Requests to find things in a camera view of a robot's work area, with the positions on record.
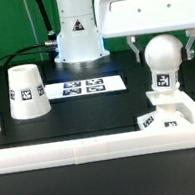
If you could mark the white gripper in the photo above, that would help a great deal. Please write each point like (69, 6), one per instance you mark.
(129, 18)

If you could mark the white lamp bulb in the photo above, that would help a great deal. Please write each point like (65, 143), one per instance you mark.
(163, 57)

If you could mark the white lamp base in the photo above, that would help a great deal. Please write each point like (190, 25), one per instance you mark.
(166, 113)

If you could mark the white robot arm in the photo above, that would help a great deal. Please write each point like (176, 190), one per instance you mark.
(85, 23)

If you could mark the white lamp shade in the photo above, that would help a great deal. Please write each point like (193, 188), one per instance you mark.
(28, 98)

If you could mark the white marker sheet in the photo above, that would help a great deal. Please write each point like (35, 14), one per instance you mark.
(85, 87)

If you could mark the white foam wall frame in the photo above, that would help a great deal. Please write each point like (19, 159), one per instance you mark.
(18, 159)

